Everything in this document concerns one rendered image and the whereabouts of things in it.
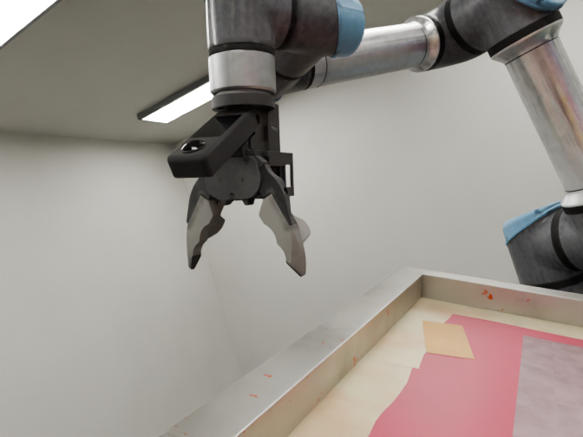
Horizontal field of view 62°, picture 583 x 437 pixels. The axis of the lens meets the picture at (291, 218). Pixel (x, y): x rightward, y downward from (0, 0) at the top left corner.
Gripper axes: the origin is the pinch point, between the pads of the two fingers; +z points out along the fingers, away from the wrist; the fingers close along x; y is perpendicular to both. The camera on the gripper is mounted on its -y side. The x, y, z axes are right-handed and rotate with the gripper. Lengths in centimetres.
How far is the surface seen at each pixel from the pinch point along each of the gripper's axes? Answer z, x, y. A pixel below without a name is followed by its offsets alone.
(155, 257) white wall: 58, 302, 305
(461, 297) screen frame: 6.9, -20.0, 25.8
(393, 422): 8.1, -20.3, -10.4
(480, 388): 8.6, -25.3, -0.5
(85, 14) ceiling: -103, 185, 140
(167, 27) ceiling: -107, 173, 189
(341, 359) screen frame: 5.3, -14.6, -6.6
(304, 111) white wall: -78, 174, 380
